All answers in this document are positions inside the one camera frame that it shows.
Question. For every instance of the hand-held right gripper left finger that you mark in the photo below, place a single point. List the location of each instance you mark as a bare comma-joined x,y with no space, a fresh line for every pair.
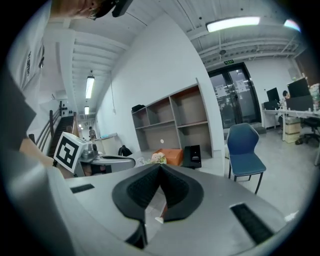
100,197

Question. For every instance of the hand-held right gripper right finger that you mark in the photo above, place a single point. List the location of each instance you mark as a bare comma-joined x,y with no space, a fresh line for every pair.
220,207

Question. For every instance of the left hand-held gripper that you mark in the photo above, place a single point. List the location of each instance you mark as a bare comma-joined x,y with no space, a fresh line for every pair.
67,152

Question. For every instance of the person's left forearm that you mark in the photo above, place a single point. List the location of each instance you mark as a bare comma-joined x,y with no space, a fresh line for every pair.
35,152

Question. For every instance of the cream drawer cabinet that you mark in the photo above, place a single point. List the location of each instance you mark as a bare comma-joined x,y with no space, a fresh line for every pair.
292,130

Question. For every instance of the black backpack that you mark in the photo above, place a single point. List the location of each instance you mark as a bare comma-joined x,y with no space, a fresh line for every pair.
124,150

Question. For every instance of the grey wooden desk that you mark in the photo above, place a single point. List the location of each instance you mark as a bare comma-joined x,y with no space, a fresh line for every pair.
138,156

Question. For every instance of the artificial flower bouquet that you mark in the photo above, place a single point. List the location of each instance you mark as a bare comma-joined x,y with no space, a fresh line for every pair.
158,158

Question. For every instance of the orange box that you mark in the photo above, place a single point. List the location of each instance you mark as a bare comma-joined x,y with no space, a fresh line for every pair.
171,156

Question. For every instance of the black telephone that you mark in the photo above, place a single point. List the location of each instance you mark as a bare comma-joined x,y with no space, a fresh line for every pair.
192,156

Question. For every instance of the long ceiling light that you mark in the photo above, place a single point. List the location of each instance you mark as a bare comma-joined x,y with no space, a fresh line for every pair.
90,87
232,23
292,25
86,110

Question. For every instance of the blue chair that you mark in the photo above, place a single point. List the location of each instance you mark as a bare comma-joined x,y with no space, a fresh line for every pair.
243,150

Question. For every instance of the dark wooden staircase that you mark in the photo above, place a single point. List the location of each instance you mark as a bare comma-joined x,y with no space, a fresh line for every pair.
60,130

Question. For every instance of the grey bookshelf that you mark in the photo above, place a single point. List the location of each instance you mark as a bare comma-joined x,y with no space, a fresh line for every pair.
175,122

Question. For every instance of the glass double door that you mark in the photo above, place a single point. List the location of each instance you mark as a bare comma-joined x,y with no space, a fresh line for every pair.
235,95

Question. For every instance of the black office chair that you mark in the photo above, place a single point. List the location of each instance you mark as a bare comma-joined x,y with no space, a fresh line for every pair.
311,130

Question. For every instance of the long white desk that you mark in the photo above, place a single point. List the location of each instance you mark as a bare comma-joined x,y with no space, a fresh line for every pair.
295,113

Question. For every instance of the black monitor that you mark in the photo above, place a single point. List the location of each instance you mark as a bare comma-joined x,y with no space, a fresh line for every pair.
272,94
298,87
300,103

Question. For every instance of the white t-shirt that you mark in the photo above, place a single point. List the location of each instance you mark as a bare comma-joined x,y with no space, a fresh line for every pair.
30,50

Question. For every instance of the green exit sign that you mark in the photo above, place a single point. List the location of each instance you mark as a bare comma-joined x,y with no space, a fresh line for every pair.
228,62

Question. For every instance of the person's head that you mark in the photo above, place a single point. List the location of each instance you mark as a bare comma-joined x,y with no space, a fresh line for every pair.
72,7

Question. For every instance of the black head camera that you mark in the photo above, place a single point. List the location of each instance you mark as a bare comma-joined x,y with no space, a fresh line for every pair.
120,7

